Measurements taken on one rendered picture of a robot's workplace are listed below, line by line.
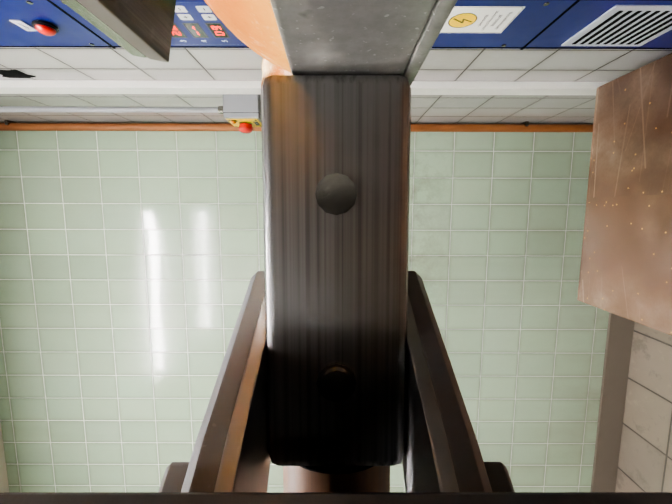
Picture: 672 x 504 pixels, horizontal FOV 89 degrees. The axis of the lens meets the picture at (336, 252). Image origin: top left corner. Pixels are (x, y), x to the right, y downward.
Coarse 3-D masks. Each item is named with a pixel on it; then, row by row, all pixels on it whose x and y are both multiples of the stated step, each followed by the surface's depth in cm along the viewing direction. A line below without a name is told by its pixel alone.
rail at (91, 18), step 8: (64, 0) 29; (72, 0) 29; (72, 8) 31; (80, 8) 30; (88, 16) 32; (96, 16) 32; (96, 24) 33; (104, 24) 33; (104, 32) 35; (112, 32) 34; (120, 40) 36; (128, 48) 38; (144, 56) 40
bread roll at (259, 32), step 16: (208, 0) 8; (224, 0) 8; (240, 0) 7; (256, 0) 7; (224, 16) 9; (240, 16) 8; (256, 16) 8; (272, 16) 7; (240, 32) 9; (256, 32) 8; (272, 32) 8; (256, 48) 9; (272, 48) 9; (288, 64) 10
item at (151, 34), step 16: (80, 0) 29; (96, 0) 28; (112, 0) 30; (128, 0) 32; (144, 0) 34; (160, 0) 37; (112, 16) 31; (128, 16) 32; (144, 16) 35; (160, 16) 37; (128, 32) 34; (144, 32) 35; (160, 32) 38; (144, 48) 37; (160, 48) 38
